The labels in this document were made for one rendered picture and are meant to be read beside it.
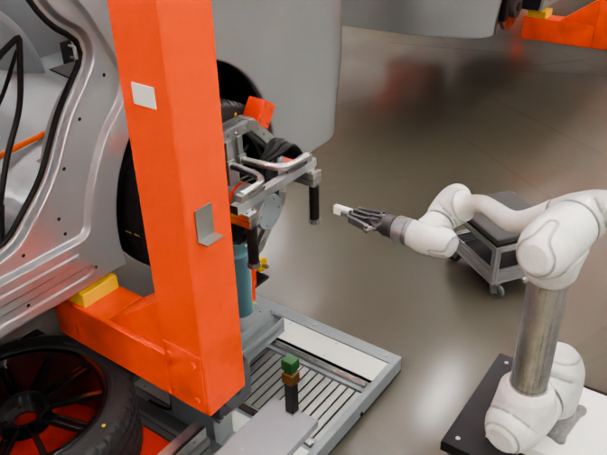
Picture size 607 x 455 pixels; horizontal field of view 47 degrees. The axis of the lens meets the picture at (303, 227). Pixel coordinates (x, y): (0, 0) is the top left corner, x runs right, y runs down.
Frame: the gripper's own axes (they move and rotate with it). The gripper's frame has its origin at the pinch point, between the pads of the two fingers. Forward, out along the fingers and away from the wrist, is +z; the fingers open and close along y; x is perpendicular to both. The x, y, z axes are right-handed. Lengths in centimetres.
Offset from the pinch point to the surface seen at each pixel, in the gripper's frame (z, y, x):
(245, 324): 40, -11, -60
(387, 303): 14, 60, -83
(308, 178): 12.4, -2.6, 10.2
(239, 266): 20.5, -31.7, -12.9
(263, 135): 32.7, -1.1, 20.6
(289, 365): -19, -57, -17
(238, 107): 41, -4, 30
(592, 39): 11, 344, -25
